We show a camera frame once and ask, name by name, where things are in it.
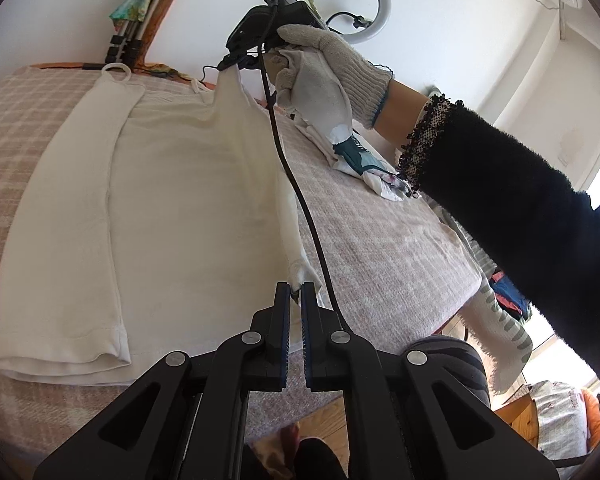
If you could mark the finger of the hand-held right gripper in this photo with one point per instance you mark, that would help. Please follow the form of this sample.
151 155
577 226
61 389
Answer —
237 60

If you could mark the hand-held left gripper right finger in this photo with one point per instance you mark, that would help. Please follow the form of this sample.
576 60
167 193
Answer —
308 335

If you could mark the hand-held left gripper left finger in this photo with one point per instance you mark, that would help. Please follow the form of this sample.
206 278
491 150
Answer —
280 330

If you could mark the white tank top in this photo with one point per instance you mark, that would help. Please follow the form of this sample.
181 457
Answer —
180 200

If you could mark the person's right forearm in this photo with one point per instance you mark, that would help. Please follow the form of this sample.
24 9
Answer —
505 195

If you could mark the pink and blue clothes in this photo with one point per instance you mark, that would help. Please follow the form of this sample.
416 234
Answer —
507 295

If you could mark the person's right hand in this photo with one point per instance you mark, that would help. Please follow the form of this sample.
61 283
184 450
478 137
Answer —
330 65

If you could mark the grey folded tripod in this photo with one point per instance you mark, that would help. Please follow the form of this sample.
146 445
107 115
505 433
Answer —
130 40

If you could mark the checked beige blanket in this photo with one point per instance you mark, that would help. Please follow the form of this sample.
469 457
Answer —
390 260

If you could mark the dark teal folded garment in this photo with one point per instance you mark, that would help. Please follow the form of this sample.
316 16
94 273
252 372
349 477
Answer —
352 152

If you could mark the white floral folded garment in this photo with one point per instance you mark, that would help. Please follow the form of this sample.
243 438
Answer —
385 185

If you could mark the orange floral bedsheet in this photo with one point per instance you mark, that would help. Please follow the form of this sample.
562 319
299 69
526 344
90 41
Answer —
60 66

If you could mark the green patterned white throw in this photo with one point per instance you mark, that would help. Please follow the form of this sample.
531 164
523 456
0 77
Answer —
500 345

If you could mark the wooden furniture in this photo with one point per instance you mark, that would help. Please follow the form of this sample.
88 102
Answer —
517 417

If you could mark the white floral cushion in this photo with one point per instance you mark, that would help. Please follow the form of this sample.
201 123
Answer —
560 420

